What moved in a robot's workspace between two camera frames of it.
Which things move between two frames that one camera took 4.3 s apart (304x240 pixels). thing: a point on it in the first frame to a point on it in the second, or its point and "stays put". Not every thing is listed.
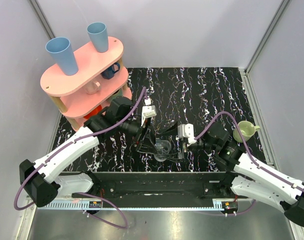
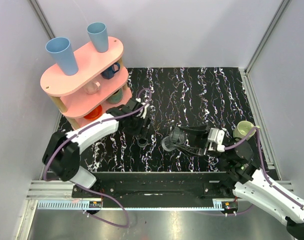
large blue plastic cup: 60,48 stays put
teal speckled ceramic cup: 120,93 stays put
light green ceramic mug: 247,129 stays put
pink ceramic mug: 92,87 stays put
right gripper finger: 172,158 to 190,150
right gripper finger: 172,131 to 197,131
